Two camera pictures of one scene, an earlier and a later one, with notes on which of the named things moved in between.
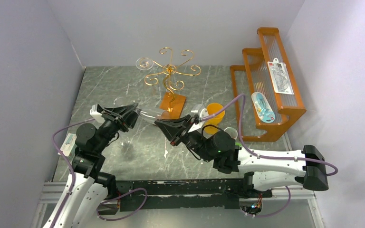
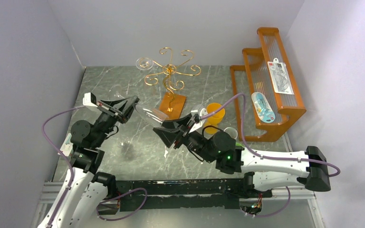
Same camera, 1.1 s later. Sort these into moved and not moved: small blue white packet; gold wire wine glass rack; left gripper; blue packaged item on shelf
Moved: left gripper
Not moved: blue packaged item on shelf; gold wire wine glass rack; small blue white packet
